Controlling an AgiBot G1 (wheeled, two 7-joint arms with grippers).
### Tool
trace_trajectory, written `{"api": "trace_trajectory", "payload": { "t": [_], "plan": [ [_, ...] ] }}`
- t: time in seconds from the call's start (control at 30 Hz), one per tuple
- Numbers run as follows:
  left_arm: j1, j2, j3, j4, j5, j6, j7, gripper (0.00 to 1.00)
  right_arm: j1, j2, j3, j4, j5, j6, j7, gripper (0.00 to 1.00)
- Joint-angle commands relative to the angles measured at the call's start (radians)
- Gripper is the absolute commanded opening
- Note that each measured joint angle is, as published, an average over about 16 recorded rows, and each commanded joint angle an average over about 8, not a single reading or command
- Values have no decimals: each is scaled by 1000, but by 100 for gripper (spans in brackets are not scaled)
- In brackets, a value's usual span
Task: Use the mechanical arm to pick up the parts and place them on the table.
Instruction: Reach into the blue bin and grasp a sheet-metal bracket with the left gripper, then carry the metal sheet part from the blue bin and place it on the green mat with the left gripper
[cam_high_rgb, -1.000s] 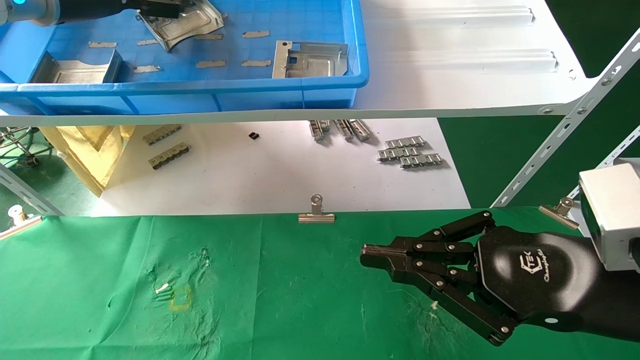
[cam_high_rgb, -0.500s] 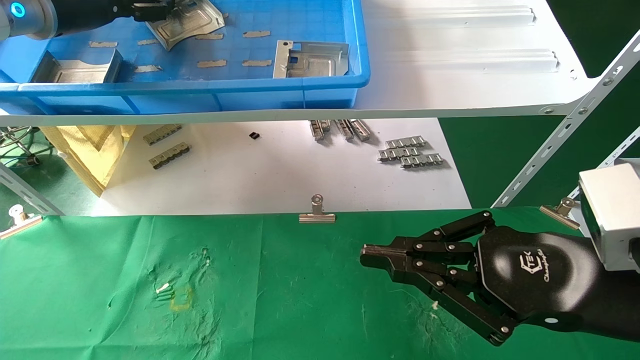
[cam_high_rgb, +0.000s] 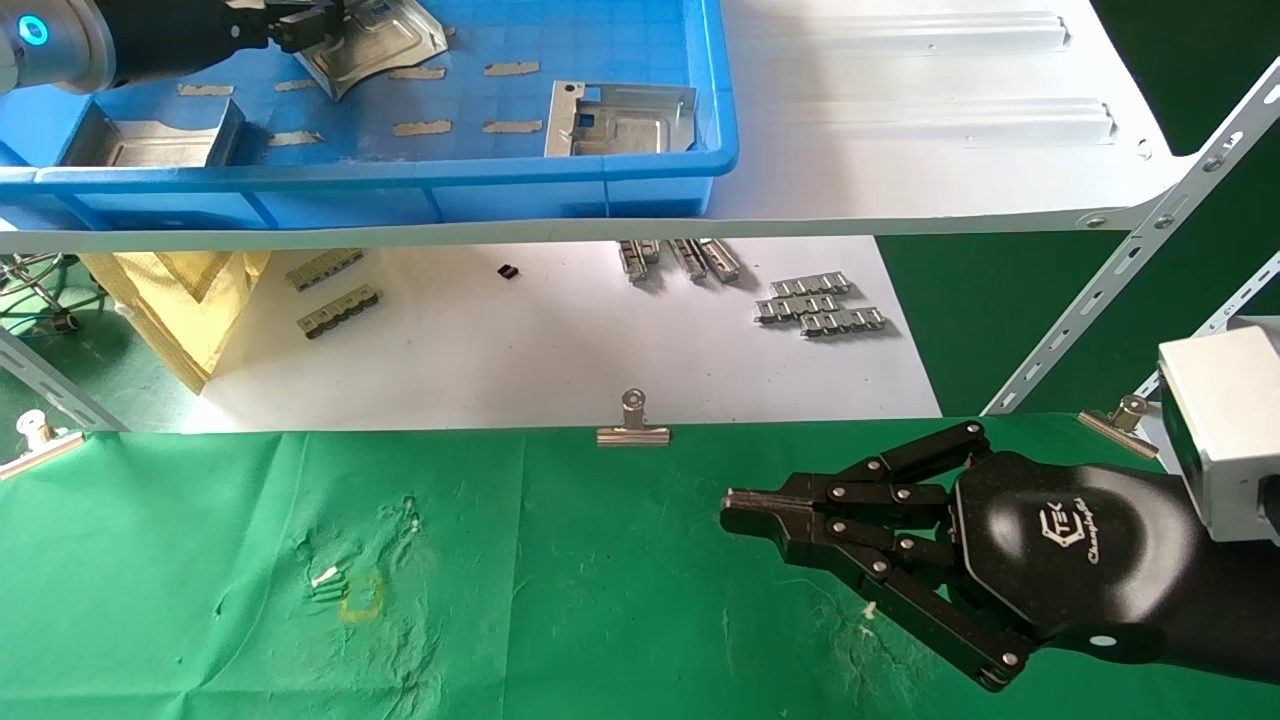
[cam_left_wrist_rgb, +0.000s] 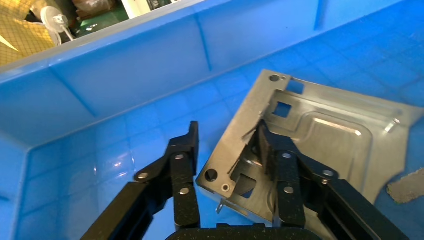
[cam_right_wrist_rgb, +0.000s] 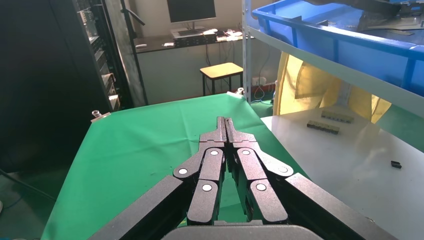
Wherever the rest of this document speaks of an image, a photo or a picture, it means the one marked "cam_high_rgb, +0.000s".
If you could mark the curved stamped metal plate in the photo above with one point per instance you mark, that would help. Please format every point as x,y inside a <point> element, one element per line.
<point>390,40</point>

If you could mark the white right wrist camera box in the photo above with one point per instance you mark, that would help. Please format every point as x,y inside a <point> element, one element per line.
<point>1220,420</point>

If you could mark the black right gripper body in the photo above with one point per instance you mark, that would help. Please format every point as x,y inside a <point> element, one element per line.
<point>1090,560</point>

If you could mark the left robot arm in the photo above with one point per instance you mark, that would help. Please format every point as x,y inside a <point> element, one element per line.
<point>55,45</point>

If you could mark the white metal shelf rack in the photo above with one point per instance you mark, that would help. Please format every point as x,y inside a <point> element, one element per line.
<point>900,150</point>

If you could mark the folded sheet metal bracket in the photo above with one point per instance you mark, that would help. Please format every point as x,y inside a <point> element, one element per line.
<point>150,145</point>

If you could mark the silver metal rail piece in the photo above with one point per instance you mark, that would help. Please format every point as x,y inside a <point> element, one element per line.
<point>638,260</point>
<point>722,260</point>
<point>688,260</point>

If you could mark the silver metal link strip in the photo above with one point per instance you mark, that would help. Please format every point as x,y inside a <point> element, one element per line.
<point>797,307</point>
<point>810,285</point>
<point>842,321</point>

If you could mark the yellow padded envelope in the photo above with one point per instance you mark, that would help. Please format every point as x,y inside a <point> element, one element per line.
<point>180,310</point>

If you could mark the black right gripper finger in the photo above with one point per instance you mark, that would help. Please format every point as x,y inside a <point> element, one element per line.
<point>880,570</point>
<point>880,493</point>

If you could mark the silver binder clip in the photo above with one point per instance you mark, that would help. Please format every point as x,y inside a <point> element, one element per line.
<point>1120,428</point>
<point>40,450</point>
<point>633,434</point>

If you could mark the dark metal link strip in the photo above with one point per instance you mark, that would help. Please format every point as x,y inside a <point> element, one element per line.
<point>340,311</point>
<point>324,270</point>

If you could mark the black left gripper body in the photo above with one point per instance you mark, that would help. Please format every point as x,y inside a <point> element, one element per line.
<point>180,35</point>

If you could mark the notched stamped metal plate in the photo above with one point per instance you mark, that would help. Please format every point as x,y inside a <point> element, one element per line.
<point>630,130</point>

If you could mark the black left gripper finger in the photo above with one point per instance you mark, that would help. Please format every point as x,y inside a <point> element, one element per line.
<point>300,38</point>
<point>300,10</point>

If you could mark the blue plastic bin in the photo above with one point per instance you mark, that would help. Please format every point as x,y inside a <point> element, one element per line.
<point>400,205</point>

